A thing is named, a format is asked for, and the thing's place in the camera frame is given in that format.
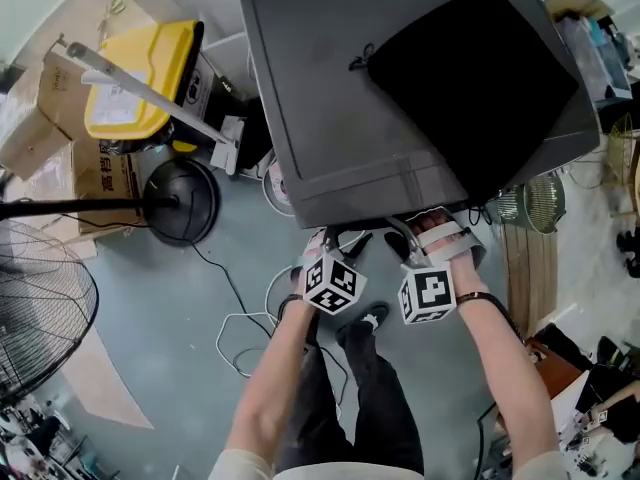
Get person's right forearm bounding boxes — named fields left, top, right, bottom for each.
left=449, top=256, right=562, bottom=465

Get person's black trousers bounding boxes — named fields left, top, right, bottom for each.
left=276, top=317, right=426, bottom=475

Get person's beige shirt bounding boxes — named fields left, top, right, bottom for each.
left=207, top=446, right=576, bottom=480

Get white metal pole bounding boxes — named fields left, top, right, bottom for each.
left=64, top=41, right=246, bottom=175

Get dark grey washing machine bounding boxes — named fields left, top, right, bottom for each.
left=232, top=0, right=601, bottom=230

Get black floor cable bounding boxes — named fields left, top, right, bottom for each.
left=189, top=242, right=351, bottom=419

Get person's left forearm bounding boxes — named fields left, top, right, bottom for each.
left=223, top=295, right=321, bottom=469

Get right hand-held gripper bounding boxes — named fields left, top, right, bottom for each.
left=383, top=215, right=487, bottom=326

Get perforated metal bin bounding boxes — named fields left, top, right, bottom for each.
left=492, top=174, right=567, bottom=235

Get yellow wire chair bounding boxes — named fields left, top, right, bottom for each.
left=606, top=111, right=640, bottom=189

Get black folded cloth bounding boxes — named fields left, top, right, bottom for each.
left=348, top=0, right=581, bottom=207

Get person's right hand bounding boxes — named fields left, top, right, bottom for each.
left=405, top=206, right=457, bottom=238

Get plain cardboard box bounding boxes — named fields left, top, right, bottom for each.
left=0, top=50, right=77, bottom=182

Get orange table with white top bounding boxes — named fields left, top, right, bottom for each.
left=523, top=335, right=604, bottom=442

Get pink white bag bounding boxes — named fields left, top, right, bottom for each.
left=261, top=159, right=297, bottom=218

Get clear plastic storage box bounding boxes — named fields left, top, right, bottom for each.
left=553, top=13, right=635, bottom=103

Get person's black white shoe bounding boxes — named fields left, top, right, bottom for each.
left=335, top=301, right=391, bottom=345

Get wooden slat pallet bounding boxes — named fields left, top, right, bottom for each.
left=501, top=220, right=560, bottom=338

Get large black floor fan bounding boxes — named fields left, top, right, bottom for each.
left=0, top=157, right=221, bottom=405

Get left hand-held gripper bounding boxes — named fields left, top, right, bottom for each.
left=301, top=225, right=374, bottom=316

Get long flat cardboard sheet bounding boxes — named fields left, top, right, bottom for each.
left=58, top=325, right=155, bottom=430

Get person's left hand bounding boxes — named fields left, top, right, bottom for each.
left=300, top=237, right=324, bottom=270

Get black wrist cord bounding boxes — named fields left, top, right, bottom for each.
left=276, top=292, right=307, bottom=319

